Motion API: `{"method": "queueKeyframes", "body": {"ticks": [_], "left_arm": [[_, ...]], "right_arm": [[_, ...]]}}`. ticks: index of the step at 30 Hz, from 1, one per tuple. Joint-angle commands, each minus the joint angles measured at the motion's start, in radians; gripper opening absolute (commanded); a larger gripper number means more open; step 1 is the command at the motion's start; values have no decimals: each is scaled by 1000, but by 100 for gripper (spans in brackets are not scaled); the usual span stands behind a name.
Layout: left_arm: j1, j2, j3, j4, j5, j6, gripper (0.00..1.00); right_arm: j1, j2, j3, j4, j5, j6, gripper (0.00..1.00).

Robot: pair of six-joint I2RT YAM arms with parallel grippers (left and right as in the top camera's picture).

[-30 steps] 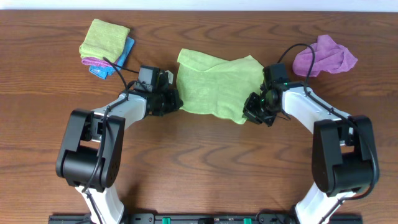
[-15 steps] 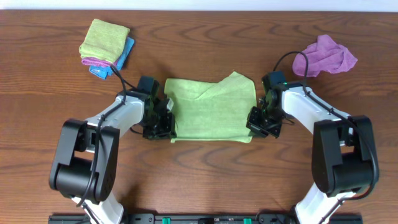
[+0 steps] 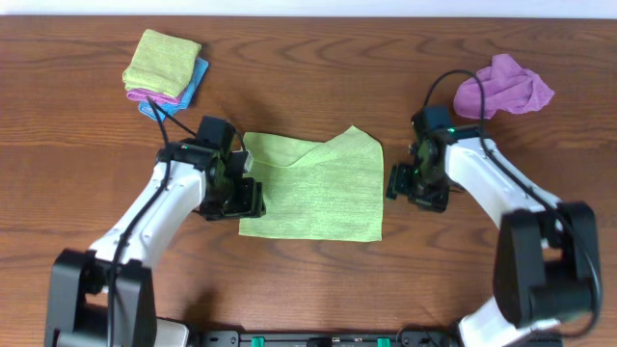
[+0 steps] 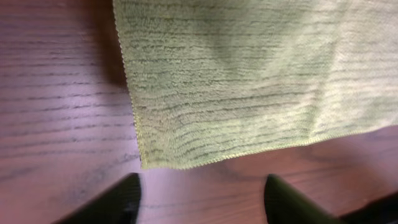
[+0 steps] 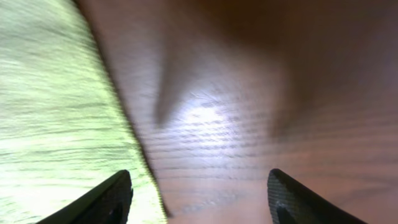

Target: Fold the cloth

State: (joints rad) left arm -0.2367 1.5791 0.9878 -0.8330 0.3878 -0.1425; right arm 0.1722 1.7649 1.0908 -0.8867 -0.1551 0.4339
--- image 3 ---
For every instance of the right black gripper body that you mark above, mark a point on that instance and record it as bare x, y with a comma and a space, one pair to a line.
426, 190

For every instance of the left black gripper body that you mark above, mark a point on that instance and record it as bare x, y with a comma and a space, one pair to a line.
236, 198

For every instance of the green microfibre cloth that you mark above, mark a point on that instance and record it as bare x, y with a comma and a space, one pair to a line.
318, 191

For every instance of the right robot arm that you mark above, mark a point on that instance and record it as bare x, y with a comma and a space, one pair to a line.
547, 267

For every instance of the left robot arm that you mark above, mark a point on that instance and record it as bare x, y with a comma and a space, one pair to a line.
104, 296

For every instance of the crumpled purple cloth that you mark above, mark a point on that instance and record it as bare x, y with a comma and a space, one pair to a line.
507, 87

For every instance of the folded blue cloth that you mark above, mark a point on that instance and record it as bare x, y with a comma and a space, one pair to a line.
170, 108

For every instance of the folded pink cloth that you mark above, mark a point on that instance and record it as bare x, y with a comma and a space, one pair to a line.
144, 95

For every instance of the folded green cloth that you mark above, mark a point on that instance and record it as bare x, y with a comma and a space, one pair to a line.
161, 64

